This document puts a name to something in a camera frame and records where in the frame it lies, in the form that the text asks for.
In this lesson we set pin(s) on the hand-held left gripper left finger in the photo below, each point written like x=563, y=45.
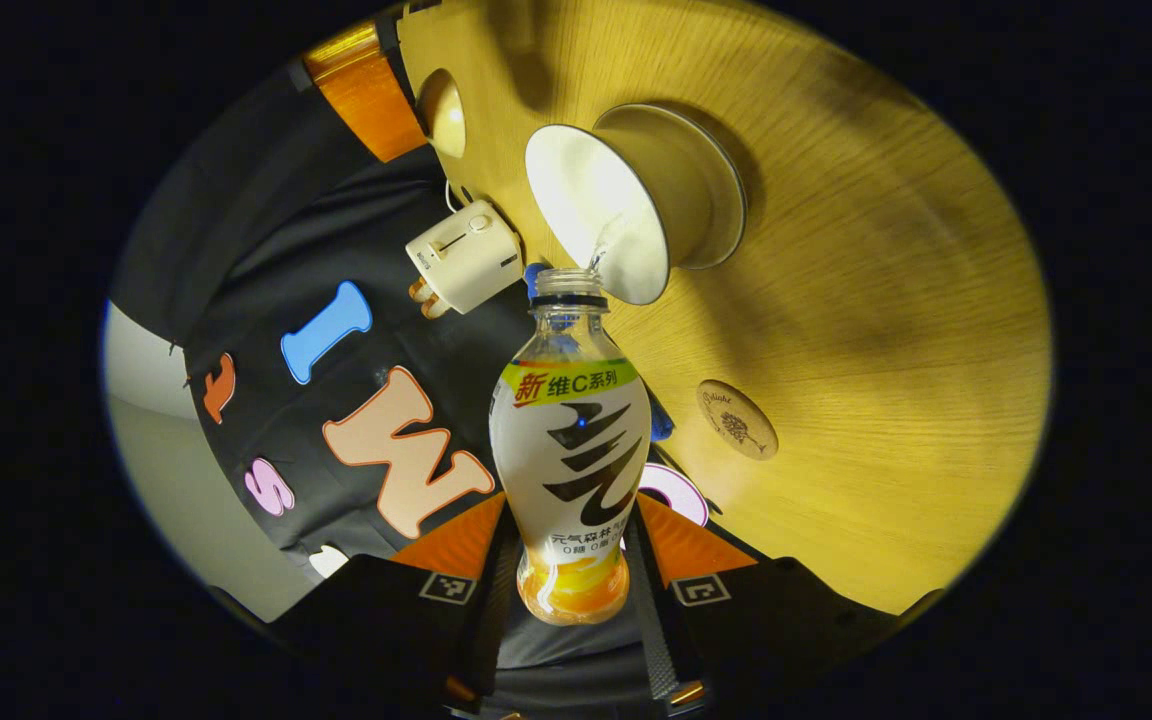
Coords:
x=406, y=620

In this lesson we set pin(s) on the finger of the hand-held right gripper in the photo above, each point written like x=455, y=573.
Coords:
x=366, y=95

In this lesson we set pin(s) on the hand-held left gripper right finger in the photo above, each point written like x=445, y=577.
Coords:
x=766, y=620

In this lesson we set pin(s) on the cream teacup lid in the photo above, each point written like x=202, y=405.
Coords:
x=444, y=115

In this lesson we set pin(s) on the round cork coaster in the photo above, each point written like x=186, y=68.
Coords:
x=736, y=420

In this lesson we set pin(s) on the clear water bottle white label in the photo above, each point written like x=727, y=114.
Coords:
x=571, y=470

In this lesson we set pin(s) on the cream ceramic teacup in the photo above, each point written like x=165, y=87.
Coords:
x=586, y=190

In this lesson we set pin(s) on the black backdrop cloth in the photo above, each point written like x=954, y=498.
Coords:
x=266, y=240

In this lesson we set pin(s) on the white toaster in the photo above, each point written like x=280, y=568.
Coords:
x=466, y=255

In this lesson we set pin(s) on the toast bread slice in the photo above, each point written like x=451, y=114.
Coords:
x=434, y=306
x=420, y=291

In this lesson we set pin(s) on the blue folded towel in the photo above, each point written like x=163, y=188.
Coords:
x=662, y=420

